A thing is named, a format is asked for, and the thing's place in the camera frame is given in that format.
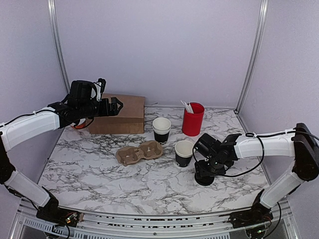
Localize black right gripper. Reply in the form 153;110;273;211
194;156;226;179

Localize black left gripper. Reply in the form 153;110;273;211
78;96;123;119

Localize black plastic cup lid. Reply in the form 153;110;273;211
194;173;215;186

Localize single black paper cup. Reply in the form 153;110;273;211
174;140;194;167

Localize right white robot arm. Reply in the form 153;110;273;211
191;122;319;224

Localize orange object behind left arm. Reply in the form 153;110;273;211
72;119;86;129

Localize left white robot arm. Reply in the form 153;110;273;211
0;78;124;222

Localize brown paper bag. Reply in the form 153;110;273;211
88;94;145;134

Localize brown cardboard cup carrier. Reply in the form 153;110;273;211
116;140;163;166

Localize stacked black paper cups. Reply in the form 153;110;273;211
152;117;171;145

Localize red cylindrical holder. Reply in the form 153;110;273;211
182;102;205;136

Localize white wrapped stirrer packets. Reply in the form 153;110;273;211
181;100;194;114

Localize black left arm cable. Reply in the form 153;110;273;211
4;111;50;125

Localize aluminium frame post left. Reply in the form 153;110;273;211
47;0;70;93

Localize aluminium frame post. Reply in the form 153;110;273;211
235;0;270;112
47;0;70;93

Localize aluminium front rail base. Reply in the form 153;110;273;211
8;199;301;239

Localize aluminium frame post right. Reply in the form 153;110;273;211
235;0;270;112

